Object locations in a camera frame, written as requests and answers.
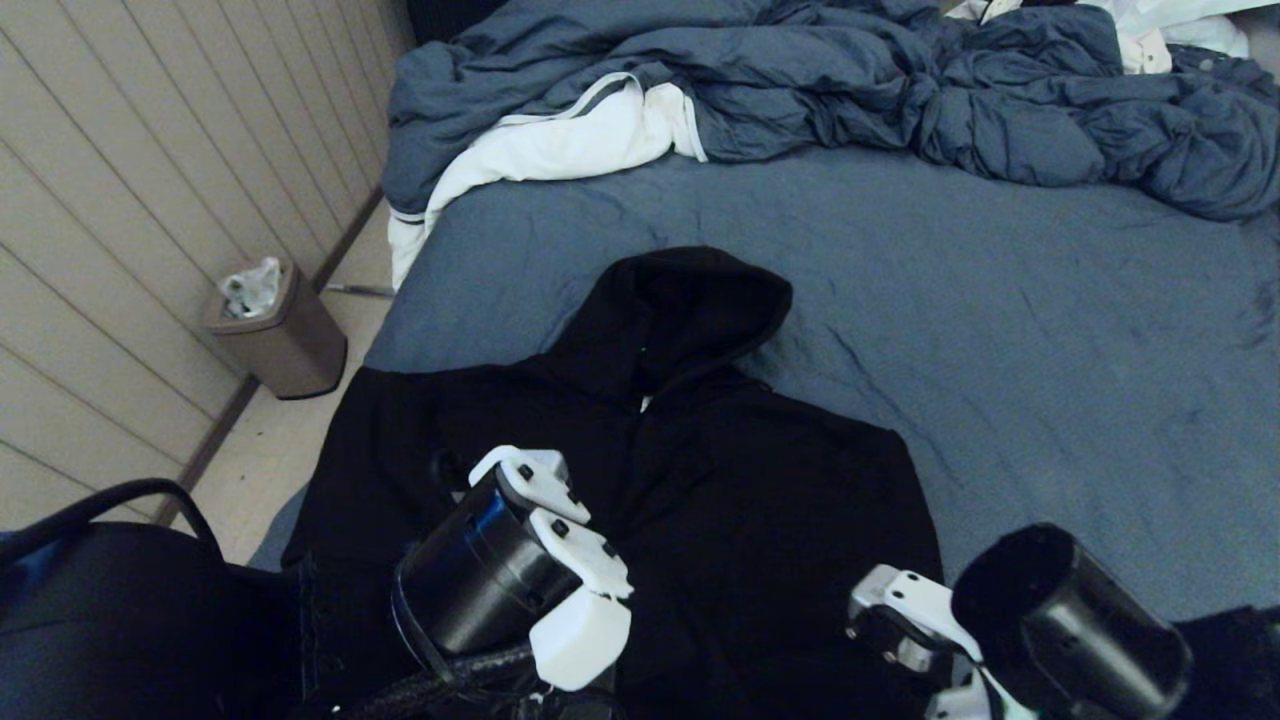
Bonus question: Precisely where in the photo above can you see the black zip hoodie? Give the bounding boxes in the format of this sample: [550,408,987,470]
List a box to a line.
[280,247,946,720]

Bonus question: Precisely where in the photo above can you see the white garment with grey stripe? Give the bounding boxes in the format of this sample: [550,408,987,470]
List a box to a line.
[388,70,709,289]

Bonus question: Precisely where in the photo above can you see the rumpled blue duvet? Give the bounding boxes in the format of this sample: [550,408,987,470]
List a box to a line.
[383,0,1280,221]

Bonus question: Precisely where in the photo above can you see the beige trash bin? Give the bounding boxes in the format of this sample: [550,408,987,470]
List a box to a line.
[203,258,349,401]

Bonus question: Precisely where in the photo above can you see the blue bed sheet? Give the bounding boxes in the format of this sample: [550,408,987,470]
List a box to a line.
[245,145,1280,626]

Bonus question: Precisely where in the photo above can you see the clear plastic bin bag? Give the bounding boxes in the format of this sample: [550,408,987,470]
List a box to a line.
[218,257,285,321]

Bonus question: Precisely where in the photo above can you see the black headboard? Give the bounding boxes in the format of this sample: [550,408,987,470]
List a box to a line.
[405,0,513,46]

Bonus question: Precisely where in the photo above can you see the cream rumpled garment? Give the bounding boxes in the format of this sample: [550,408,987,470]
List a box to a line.
[948,0,1176,71]

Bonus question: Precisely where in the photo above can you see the white pillow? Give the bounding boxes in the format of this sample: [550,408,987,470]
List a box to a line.
[1100,0,1256,56]

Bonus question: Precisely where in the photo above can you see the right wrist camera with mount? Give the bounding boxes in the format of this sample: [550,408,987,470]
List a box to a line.
[845,565,1041,720]

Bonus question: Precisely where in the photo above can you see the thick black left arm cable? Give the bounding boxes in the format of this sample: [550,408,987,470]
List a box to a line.
[0,478,226,571]

